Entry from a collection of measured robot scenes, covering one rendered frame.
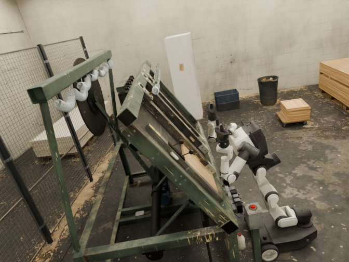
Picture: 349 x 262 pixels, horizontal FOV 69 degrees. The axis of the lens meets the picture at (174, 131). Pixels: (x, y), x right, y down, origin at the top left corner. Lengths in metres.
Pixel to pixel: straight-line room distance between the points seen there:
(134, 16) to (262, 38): 3.49
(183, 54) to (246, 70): 2.27
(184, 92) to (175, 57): 0.85
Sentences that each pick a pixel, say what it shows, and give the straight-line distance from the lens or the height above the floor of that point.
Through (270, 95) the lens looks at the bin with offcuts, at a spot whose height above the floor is 0.27.
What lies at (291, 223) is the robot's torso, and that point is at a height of 0.28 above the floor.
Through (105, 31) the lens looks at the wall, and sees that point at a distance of 7.91.
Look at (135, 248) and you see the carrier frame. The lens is 2.33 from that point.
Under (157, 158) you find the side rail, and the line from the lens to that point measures 1.78.
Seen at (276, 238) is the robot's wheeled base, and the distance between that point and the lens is 3.05.
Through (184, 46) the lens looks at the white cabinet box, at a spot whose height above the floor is 1.82.
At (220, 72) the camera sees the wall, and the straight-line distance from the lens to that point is 7.58.
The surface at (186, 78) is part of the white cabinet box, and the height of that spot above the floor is 1.09.
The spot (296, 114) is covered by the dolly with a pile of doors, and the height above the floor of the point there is 0.27.
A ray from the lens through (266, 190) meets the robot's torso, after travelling 2.75.
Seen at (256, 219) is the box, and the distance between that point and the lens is 2.23.
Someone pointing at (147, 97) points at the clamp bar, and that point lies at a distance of 2.31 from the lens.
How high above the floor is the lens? 2.41
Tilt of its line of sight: 23 degrees down
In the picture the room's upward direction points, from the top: 12 degrees counter-clockwise
